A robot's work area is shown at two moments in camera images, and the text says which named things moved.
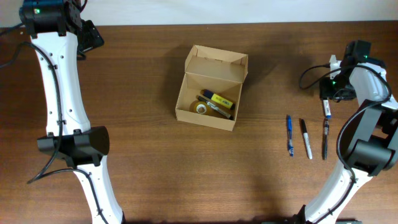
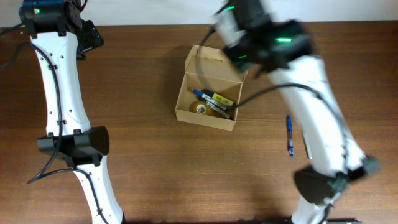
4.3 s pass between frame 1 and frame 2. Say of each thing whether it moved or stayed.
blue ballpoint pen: stayed
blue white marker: moved
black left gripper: stayed
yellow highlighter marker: stayed
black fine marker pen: stayed
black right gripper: moved
